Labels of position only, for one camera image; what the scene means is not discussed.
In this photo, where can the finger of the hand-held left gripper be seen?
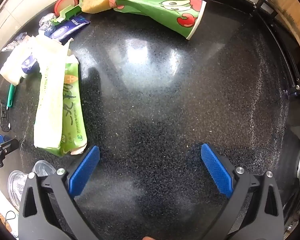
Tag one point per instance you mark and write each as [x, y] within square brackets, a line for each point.
[7, 145]

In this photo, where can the clear ribbed plastic container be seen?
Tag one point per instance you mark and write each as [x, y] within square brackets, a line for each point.
[17, 187]

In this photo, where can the red round lid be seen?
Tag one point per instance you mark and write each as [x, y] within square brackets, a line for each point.
[64, 3]

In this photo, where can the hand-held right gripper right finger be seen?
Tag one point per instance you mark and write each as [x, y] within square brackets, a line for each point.
[215, 166]

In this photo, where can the crumpled foil wrapper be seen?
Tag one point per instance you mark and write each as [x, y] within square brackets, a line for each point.
[46, 21]

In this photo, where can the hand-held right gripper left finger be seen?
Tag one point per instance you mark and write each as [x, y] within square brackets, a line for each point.
[86, 166]

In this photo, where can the small black toy car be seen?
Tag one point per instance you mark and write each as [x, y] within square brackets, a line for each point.
[3, 116]

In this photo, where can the crumpled clear blue wrapper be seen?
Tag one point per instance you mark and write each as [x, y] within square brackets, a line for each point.
[16, 41]

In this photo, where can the green tissue packet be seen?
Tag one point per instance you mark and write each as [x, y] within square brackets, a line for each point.
[70, 110]

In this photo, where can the purple toothpaste tube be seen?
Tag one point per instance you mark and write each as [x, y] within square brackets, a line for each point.
[67, 27]

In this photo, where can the black metal frame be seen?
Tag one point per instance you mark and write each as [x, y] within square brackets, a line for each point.
[293, 67]

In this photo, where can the crushed green paper cup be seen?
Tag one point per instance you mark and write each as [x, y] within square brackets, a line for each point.
[165, 5]

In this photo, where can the white packet blue label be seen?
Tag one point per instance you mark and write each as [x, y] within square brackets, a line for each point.
[12, 65]

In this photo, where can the clear plastic cup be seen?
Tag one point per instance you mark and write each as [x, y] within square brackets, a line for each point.
[43, 167]

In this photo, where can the wooden board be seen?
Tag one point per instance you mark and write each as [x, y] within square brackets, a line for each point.
[290, 7]

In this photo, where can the green plastic toy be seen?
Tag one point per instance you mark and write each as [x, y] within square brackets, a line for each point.
[72, 11]

